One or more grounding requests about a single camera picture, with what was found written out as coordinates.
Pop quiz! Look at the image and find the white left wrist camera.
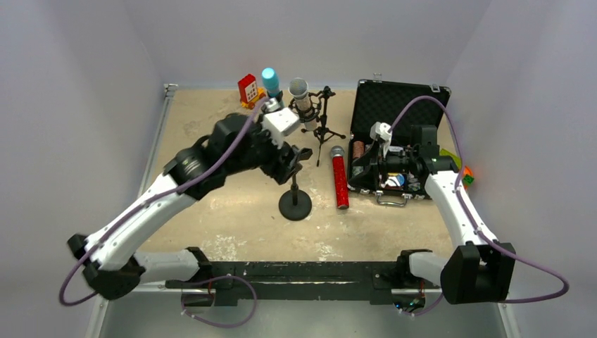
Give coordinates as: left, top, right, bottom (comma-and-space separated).
261, 98, 301, 149

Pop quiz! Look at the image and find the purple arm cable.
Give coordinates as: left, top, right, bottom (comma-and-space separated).
58, 96, 272, 308
391, 95, 571, 318

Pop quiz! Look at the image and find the rhinestone silver microphone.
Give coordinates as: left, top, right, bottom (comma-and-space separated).
289, 77, 317, 132

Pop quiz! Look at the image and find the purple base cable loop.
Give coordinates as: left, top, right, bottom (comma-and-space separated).
180, 275, 258, 329

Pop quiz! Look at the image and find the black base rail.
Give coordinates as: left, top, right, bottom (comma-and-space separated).
165, 247, 439, 306

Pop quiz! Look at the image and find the red toy block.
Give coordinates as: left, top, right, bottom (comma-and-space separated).
237, 73, 266, 109

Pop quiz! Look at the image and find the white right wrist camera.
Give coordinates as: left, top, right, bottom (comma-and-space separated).
370, 122, 392, 158

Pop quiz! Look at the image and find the red glitter microphone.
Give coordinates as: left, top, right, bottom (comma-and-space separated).
330, 145, 349, 210

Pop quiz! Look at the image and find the green orange toy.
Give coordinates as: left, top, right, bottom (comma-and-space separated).
440, 148, 476, 190

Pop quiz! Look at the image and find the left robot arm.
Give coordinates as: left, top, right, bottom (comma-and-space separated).
68, 108, 311, 300

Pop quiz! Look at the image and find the black tripod shock mount stand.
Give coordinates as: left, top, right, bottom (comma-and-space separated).
289, 86, 346, 167

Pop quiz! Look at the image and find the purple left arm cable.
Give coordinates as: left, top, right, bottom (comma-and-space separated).
58, 96, 272, 308

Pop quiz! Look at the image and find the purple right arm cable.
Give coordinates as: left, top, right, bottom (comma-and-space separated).
391, 95, 571, 318

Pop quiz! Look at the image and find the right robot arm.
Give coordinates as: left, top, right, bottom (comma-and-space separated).
348, 123, 515, 304

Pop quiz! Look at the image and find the black poker chip case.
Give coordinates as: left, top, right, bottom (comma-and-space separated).
347, 80, 452, 207

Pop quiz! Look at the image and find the blue toy microphone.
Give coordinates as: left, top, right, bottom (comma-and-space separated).
261, 68, 285, 108

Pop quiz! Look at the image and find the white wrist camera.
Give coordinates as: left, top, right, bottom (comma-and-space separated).
261, 98, 301, 149
370, 122, 392, 158

